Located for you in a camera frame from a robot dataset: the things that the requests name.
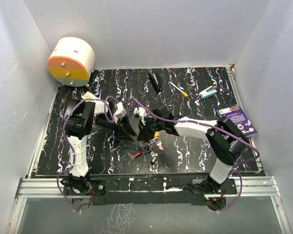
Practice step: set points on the black stapler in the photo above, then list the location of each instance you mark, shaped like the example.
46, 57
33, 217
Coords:
156, 82

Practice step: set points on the red tag key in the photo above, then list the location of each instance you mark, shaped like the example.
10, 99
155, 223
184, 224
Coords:
160, 146

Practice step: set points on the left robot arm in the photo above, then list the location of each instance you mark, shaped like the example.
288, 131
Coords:
78, 120

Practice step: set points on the light blue stapler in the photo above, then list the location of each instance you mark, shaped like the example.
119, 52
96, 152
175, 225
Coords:
208, 92

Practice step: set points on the aluminium frame rail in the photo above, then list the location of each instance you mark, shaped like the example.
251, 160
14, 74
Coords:
247, 186

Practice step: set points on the pale green cardboard box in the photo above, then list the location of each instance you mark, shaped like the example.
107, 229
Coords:
89, 95

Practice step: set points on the black key tag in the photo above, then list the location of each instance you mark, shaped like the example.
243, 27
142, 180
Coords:
153, 160

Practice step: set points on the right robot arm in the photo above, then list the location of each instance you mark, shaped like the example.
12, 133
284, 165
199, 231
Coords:
226, 140

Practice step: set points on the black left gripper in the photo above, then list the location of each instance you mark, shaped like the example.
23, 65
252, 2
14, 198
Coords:
127, 128

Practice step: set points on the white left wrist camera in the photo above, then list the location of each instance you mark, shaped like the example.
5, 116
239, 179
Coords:
120, 112

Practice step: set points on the white round drawer cabinet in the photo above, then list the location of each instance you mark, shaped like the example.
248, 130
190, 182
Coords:
71, 62

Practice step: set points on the metal keyring with keys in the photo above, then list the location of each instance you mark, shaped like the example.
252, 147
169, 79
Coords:
147, 146

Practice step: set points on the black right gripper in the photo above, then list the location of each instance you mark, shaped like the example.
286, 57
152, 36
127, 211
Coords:
144, 133

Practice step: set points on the red key with silver blade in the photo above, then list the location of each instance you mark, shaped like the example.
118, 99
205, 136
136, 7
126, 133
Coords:
133, 157

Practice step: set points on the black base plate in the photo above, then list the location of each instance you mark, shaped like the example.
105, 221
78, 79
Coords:
191, 189

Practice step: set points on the purple booklet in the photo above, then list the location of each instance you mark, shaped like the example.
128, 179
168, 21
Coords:
236, 114

